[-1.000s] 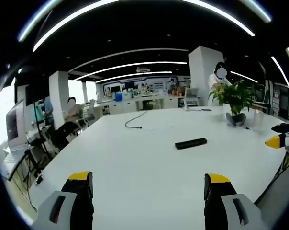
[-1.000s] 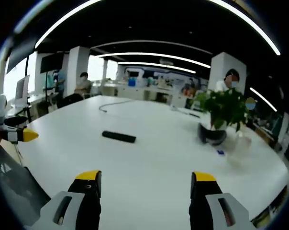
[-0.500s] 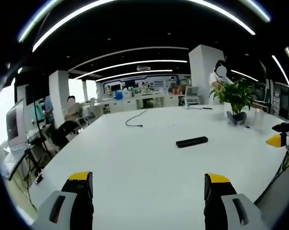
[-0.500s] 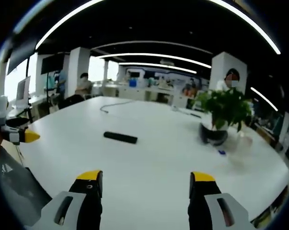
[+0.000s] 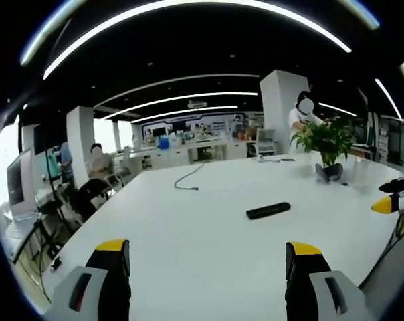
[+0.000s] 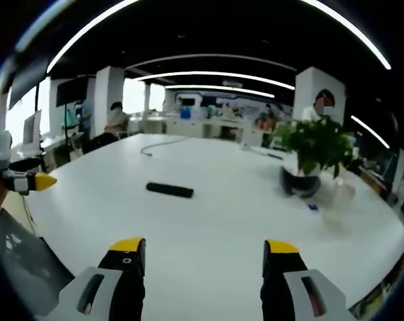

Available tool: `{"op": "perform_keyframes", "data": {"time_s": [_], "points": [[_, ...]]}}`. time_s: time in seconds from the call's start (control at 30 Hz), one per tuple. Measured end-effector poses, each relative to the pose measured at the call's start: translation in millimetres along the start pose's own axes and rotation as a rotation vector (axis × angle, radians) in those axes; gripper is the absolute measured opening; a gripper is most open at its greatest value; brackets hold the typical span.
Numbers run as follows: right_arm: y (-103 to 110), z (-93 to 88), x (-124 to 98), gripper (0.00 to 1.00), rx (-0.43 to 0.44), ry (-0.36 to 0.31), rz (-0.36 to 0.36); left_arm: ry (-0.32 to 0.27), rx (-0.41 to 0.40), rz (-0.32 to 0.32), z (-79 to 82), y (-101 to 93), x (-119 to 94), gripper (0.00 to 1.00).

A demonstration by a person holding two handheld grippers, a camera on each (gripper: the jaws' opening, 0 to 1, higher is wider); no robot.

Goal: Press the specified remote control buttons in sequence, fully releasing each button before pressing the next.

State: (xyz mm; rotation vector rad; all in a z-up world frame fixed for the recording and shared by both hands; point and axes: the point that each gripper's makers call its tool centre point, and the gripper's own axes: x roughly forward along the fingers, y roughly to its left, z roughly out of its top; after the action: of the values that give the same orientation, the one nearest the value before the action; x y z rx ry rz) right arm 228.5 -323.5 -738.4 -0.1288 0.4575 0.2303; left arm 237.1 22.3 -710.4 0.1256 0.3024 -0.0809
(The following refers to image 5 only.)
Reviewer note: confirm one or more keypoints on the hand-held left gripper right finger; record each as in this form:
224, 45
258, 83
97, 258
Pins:
315, 284

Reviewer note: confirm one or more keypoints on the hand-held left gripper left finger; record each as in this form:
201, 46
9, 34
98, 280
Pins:
101, 281

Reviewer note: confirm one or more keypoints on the black remote control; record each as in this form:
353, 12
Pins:
268, 210

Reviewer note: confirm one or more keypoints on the clear plastic cup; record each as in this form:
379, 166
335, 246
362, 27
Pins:
360, 174

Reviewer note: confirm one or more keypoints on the green potted plant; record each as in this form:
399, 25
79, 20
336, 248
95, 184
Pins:
326, 147

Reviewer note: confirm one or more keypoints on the black office chair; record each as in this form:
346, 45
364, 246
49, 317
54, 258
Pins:
88, 197

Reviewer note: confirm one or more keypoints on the computer monitor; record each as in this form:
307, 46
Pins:
17, 184

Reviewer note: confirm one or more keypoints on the white office chair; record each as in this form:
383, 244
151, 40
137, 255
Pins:
266, 141

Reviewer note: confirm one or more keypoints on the white pillar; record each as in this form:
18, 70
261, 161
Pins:
80, 140
282, 107

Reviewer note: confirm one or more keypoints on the blue box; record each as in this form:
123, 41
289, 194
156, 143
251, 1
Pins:
163, 143

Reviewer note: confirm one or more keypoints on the white counter desk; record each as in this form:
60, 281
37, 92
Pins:
185, 152

